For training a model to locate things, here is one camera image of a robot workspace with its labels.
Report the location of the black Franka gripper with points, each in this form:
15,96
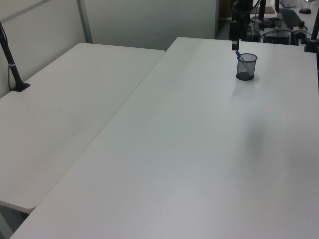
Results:
233,30

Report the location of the grey partition frame post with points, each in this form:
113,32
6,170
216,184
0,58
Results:
86,22

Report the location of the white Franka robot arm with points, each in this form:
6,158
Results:
241,5

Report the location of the black clamped camera pole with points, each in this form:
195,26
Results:
311,42

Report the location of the blue capped white marker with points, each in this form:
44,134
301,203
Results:
238,54

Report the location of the brown flat board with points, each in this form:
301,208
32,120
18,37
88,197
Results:
268,10

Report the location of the white blue cardboard box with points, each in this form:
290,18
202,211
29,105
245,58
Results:
287,3

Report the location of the black mesh pen cup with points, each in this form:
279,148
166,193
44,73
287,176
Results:
246,74

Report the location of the black electronics box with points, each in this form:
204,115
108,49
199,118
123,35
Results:
276,36

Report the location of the grey emergency stop button box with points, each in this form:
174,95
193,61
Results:
299,31

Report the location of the black computer mouse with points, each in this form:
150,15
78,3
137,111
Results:
304,11

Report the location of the black camera pole with base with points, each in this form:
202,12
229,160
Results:
12,67

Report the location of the dark green device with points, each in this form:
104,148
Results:
251,32

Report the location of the black computer keyboard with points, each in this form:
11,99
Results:
290,16

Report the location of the black monitor stand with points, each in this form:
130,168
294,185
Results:
263,21

